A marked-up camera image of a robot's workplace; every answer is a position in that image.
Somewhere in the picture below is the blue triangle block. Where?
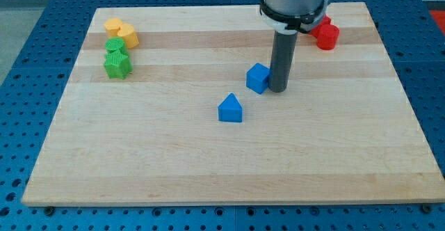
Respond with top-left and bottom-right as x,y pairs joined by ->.
218,93 -> 243,122

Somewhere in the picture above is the blue cube block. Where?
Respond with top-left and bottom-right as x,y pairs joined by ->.
246,63 -> 270,94

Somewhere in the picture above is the wooden board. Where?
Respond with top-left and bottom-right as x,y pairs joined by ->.
22,2 -> 444,207

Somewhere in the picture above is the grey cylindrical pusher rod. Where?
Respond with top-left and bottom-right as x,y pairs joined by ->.
268,31 -> 298,93

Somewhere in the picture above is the green star block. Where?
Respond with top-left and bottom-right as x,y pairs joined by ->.
104,51 -> 133,79

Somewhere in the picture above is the yellow cylinder block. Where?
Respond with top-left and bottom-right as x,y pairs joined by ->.
118,23 -> 139,49

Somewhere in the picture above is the green cylinder block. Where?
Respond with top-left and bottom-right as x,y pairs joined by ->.
104,37 -> 129,56

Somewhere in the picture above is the red block behind cylinder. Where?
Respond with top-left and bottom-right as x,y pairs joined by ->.
309,15 -> 331,38

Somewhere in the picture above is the yellow block at back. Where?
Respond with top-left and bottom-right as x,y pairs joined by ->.
104,18 -> 124,38

